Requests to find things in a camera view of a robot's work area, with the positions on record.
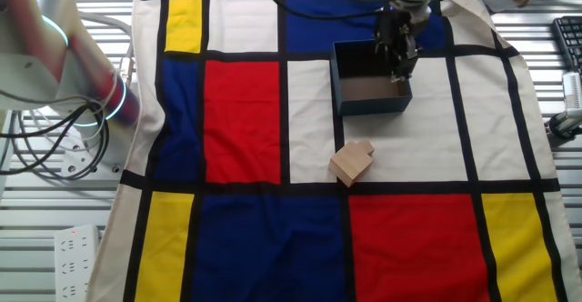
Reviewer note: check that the Mondrian colour block cloth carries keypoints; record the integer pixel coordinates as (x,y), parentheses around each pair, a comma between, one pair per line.
(400,147)

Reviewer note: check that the black keyboard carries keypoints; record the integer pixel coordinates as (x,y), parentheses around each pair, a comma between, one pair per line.
(570,38)

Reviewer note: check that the white power strip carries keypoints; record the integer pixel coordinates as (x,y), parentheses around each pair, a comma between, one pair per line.
(75,265)

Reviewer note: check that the large wooden cube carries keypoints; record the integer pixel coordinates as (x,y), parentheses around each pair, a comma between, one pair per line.
(348,165)

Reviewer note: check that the small wooden cube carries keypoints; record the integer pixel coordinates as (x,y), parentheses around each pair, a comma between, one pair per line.
(367,146)

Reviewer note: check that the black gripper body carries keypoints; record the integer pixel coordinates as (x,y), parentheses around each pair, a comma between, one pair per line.
(395,31)

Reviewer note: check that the blue square gift box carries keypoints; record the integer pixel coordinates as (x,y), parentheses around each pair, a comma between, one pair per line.
(373,104)

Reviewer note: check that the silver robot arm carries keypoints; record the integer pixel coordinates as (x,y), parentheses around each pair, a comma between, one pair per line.
(45,43)

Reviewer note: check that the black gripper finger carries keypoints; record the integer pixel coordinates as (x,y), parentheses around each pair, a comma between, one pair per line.
(382,47)
(404,67)

